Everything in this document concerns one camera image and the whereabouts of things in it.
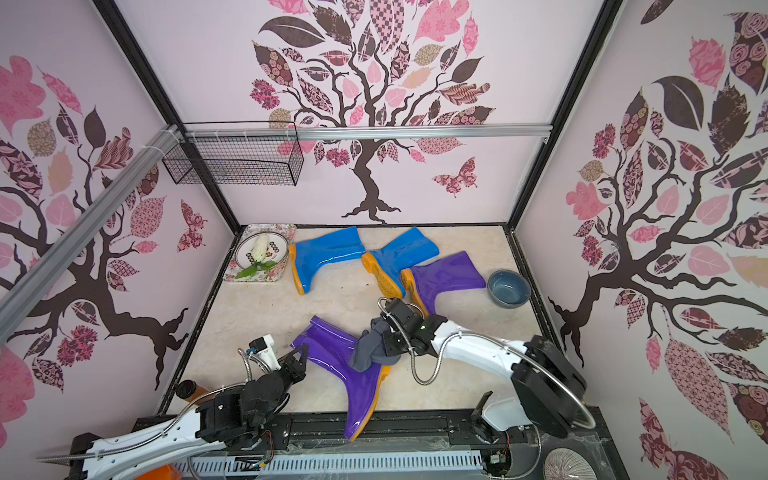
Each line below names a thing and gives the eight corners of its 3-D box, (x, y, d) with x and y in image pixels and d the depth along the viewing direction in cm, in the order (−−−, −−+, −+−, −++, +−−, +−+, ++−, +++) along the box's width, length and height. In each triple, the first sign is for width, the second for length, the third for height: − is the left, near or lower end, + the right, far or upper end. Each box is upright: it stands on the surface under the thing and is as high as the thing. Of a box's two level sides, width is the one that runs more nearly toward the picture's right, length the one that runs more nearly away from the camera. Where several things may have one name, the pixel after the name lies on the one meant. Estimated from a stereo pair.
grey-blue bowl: (490, 311, 98) (495, 302, 93) (482, 278, 106) (486, 269, 102) (530, 311, 98) (536, 302, 93) (519, 278, 106) (524, 269, 102)
